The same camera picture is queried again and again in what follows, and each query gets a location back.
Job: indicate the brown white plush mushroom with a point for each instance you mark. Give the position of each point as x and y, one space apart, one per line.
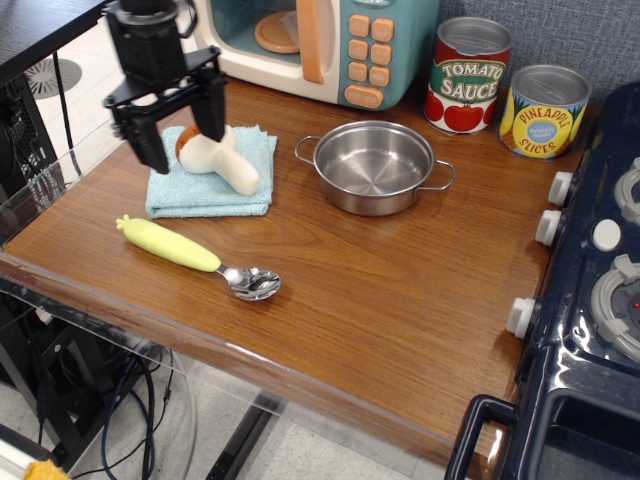
199 154

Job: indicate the stainless steel pot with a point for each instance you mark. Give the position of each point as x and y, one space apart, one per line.
374 168

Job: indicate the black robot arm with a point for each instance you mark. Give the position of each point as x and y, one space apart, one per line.
160 78

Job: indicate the pineapple slices can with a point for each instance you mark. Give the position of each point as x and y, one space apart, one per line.
544 110

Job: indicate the black computer tower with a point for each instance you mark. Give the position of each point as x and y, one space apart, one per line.
26 149

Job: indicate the toy microwave oven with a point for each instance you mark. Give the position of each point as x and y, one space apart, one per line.
360 54

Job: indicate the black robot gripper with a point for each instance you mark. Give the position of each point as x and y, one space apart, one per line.
160 77

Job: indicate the tomato sauce can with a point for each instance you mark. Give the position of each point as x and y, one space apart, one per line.
469 64

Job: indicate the black table leg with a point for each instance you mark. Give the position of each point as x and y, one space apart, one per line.
231 460

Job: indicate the green handled metal spoon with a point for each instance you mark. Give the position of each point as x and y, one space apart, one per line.
252 284

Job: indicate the light blue folded towel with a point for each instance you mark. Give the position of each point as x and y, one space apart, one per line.
181 194

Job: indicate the dark blue toy stove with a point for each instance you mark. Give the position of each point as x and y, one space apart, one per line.
576 410

